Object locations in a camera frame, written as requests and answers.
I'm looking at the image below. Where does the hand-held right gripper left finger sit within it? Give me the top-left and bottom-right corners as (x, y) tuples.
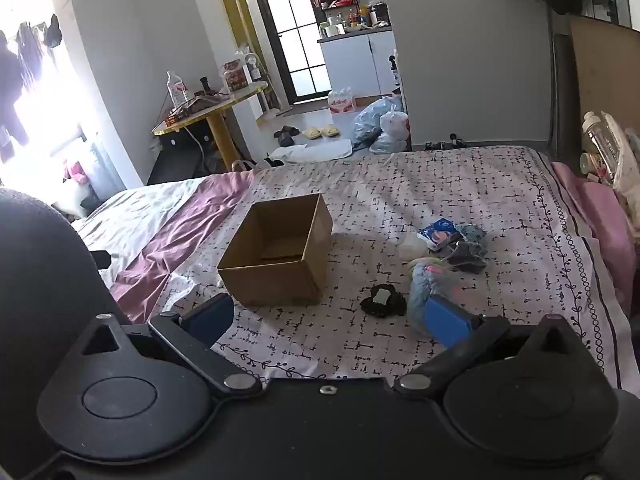
(80, 292), (263, 402)

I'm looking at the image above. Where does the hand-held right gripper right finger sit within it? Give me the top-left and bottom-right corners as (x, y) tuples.
(394, 294), (588, 402)

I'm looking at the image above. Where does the brown cardboard box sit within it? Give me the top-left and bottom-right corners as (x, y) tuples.
(217, 192), (334, 307)

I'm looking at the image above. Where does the grey sock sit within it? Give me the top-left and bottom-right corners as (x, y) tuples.
(446, 223), (489, 275)

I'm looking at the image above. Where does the blue tissue packet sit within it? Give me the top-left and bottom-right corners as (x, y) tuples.
(417, 217), (463, 252)

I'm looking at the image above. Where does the pink satin quilt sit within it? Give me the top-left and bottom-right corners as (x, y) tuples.
(75, 170), (257, 325)

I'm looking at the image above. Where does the pink plush toy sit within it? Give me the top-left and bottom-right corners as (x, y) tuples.
(62, 159), (89, 184)

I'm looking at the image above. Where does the black-patterned white bedsheet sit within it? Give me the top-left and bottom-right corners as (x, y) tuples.
(75, 145), (626, 392)

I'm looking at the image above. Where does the black cabinet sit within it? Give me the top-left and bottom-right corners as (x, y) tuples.
(145, 127), (222, 187)

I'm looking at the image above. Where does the black metal gadget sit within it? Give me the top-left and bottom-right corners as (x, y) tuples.
(425, 133), (469, 151)

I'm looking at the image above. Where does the pale blue plastic bag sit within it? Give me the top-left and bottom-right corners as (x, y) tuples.
(369, 132), (409, 155)

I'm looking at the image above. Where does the pink cloth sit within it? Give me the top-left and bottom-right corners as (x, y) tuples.
(550, 160), (640, 307)

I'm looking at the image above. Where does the round yellow table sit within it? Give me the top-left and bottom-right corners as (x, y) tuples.
(152, 81), (270, 172)

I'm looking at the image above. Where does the white floor mat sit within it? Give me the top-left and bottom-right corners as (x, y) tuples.
(270, 139), (355, 164)

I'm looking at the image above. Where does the hanging dark laundry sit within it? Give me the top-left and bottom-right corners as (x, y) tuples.
(0, 12), (64, 162)

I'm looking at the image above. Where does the white plastic bag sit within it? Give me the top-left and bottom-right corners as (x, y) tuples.
(380, 110), (411, 139)

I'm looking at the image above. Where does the blue-grey garbage bag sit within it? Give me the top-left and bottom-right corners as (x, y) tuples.
(350, 96), (404, 149)

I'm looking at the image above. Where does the clear water bottle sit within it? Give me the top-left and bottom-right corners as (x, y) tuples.
(166, 71), (190, 109)

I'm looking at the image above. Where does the clear plastic bottle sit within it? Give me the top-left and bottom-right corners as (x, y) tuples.
(581, 111), (619, 184)

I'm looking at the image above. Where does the red snack jar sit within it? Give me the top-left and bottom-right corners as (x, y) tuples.
(221, 60), (250, 92)

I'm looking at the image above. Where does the pink pack of bottles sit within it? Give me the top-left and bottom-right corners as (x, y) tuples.
(327, 87), (358, 114)

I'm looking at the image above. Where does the white kitchen cabinet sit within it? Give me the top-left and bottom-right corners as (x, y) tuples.
(320, 27), (401, 99)

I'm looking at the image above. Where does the brown headboard panel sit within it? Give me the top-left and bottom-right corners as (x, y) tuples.
(550, 12), (640, 182)

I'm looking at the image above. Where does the black-framed glass door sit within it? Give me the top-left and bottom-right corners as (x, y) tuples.
(248, 0), (332, 105)

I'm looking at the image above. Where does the white cable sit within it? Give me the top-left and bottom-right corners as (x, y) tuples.
(182, 125), (209, 174)

